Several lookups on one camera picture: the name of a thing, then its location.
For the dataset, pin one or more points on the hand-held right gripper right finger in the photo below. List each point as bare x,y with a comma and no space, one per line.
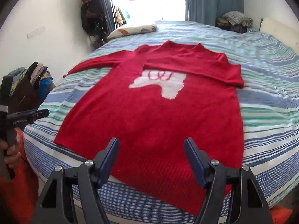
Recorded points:
193,159

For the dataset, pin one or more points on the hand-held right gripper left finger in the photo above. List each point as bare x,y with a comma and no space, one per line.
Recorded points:
109,158

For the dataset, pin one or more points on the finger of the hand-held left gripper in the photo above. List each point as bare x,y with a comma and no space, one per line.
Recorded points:
41,114

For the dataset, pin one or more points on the red knit sweater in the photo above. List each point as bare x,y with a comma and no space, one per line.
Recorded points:
149,121

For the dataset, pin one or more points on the pile of colourful clothes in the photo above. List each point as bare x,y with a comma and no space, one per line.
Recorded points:
28,84

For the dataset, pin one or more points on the hanging dark clothes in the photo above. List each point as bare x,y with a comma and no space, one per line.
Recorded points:
93,11

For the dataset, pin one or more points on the pile of folded clothes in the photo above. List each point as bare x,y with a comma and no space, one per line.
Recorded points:
234,21

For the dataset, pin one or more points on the person's left hand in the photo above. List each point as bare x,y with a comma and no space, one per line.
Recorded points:
10,154

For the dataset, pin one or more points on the person's orange clothing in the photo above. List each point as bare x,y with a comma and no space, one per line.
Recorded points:
19,191

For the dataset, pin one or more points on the striped bed sheet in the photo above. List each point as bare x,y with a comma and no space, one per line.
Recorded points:
268,98

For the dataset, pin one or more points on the patterned pillow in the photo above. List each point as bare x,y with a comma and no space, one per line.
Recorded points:
132,30

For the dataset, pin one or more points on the cream headboard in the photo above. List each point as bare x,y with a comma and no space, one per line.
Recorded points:
279,29

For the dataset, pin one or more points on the blue curtain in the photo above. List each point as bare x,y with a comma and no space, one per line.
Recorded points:
213,1

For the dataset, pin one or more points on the white wall socket strip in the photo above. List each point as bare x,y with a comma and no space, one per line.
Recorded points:
35,32

